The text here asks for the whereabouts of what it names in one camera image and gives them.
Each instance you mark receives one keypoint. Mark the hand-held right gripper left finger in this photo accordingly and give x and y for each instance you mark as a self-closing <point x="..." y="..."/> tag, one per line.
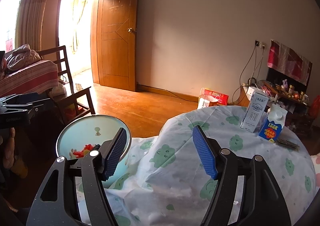
<point x="116" y="156"/>

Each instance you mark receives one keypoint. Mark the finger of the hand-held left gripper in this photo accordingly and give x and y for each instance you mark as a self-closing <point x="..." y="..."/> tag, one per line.
<point x="27" y="109"/>
<point x="22" y="98"/>

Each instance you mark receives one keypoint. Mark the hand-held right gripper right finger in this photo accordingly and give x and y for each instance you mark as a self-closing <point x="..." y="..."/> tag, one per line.
<point x="203" y="151"/>

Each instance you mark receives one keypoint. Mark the red plastic bag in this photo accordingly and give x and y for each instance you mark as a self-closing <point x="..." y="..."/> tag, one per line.
<point x="85" y="147"/>

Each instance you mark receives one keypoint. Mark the light blue enamel basin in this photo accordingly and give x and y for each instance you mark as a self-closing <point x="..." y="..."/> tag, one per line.
<point x="82" y="131"/>

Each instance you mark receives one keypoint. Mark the person's left hand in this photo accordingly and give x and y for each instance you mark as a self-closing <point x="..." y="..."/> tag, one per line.
<point x="7" y="146"/>

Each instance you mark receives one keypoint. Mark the red striped blanket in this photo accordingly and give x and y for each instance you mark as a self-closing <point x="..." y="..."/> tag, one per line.
<point x="30" y="76"/>

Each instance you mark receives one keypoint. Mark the white green-cloud tablecloth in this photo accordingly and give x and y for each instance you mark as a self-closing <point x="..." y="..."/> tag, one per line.
<point x="175" y="166"/>

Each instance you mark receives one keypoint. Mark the beige jacket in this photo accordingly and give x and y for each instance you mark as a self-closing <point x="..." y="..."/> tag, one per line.
<point x="22" y="57"/>

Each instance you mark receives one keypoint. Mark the red yellow bag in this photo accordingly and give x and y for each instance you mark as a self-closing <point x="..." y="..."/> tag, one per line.
<point x="71" y="111"/>

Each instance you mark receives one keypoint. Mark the white paper bag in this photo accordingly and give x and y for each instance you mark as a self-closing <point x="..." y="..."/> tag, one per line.
<point x="206" y="102"/>

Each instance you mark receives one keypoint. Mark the dark wooden chair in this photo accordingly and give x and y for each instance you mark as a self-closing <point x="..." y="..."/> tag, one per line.
<point x="80" y="94"/>

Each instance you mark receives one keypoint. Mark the red and white gift bags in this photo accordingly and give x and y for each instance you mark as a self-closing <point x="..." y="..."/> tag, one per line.
<point x="220" y="97"/>

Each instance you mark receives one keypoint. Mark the white milk carton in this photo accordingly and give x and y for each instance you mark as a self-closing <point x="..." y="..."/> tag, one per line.
<point x="253" y="113"/>

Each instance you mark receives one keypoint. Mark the wooden TV cabinet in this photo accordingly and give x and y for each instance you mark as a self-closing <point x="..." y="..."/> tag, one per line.
<point x="242" y="98"/>

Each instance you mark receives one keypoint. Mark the blue gable-top carton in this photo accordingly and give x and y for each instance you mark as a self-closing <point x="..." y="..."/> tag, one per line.
<point x="271" y="128"/>

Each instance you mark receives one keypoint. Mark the white box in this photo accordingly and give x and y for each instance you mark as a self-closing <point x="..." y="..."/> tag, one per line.
<point x="251" y="93"/>

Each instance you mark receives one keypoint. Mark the window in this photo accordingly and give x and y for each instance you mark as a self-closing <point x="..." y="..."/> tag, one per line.
<point x="12" y="16"/>

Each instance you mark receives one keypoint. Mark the flat dark packet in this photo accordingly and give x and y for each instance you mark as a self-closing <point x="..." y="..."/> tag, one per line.
<point x="287" y="143"/>

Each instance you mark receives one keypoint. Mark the sheer yellow curtain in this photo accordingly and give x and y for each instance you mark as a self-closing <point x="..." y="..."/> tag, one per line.
<point x="75" y="28"/>

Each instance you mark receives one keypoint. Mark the brown curtain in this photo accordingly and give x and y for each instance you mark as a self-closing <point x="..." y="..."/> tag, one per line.
<point x="37" y="3"/>

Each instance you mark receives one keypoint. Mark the television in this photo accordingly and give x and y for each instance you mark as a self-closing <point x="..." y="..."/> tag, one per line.
<point x="275" y="76"/>

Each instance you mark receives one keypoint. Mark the purple packet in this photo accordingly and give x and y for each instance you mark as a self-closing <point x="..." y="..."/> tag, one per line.
<point x="285" y="83"/>

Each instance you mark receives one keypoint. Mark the gold jar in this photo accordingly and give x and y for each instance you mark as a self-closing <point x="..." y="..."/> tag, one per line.
<point x="302" y="95"/>
<point x="291" y="90"/>

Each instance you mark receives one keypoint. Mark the wooden door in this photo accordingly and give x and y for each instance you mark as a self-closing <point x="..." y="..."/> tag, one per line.
<point x="117" y="41"/>

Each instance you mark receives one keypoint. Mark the orange plastic bag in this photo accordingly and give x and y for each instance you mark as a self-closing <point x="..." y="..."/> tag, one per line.
<point x="315" y="107"/>

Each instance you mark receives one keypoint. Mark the pink patchwork cloth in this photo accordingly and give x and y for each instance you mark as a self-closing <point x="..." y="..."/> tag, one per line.
<point x="287" y="58"/>

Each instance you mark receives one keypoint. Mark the white wall socket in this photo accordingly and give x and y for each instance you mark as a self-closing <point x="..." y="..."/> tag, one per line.
<point x="263" y="45"/>

